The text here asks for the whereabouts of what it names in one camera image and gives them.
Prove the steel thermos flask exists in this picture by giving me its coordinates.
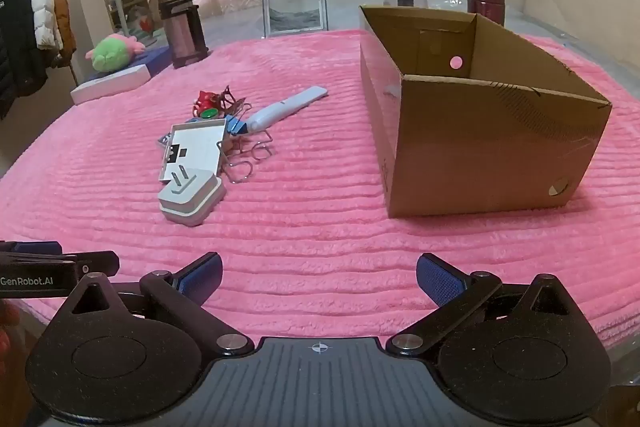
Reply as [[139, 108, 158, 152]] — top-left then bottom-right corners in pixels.
[[157, 0, 210, 69]]

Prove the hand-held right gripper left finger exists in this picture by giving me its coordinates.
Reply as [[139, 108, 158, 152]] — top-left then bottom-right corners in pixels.
[[47, 252, 256, 360]]

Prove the brown jacket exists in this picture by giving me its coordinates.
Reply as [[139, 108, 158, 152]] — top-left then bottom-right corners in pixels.
[[27, 0, 77, 68]]

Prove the black jacket with small logo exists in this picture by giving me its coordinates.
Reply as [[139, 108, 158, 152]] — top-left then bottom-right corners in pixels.
[[0, 0, 49, 120]]

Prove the white flat box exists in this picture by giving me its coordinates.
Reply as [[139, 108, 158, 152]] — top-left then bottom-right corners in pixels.
[[70, 64, 152, 106]]

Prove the brown cardboard box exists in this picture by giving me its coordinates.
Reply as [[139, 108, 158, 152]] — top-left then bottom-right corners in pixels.
[[359, 4, 612, 219]]

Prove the red toy figure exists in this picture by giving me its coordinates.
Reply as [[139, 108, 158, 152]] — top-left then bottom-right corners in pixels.
[[192, 90, 223, 120]]

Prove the green and pink plush toy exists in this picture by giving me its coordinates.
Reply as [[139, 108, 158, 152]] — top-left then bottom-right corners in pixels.
[[85, 33, 146, 72]]

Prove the pink ribbed blanket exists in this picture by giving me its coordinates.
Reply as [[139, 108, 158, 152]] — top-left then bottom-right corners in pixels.
[[0, 29, 640, 358]]

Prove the person's left hand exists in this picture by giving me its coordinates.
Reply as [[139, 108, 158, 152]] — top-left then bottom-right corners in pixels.
[[0, 299, 16, 360]]

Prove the white plastic tray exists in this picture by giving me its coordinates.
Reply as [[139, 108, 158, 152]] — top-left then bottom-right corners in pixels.
[[157, 118, 228, 184]]

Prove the framed landscape picture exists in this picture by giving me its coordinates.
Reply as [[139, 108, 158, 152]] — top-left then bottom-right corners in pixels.
[[262, 0, 329, 38]]

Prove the blue binder clip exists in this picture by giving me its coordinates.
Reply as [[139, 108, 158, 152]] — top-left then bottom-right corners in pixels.
[[220, 114, 273, 160]]

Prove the white puffer jacket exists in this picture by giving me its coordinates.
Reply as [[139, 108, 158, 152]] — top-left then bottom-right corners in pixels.
[[12, 0, 63, 55]]

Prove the blue flat box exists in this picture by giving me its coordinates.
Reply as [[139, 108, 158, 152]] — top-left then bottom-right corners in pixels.
[[82, 46, 173, 84]]

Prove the metal-handled binder clip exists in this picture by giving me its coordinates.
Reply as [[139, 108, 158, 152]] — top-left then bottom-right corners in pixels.
[[217, 142, 253, 184]]

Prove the maroon tumbler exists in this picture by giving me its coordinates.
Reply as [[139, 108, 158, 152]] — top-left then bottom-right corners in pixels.
[[467, 0, 506, 26]]

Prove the white power adapter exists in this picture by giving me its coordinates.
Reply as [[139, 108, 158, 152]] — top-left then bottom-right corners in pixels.
[[157, 167, 227, 228]]

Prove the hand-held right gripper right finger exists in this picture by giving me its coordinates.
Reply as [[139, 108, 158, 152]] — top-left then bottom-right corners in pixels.
[[386, 253, 598, 360]]

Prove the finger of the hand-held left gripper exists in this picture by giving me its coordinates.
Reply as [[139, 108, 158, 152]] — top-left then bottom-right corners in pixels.
[[75, 250, 121, 280], [0, 240, 76, 260]]

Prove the white remote control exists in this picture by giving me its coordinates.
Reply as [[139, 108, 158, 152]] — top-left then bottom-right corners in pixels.
[[248, 86, 329, 135]]

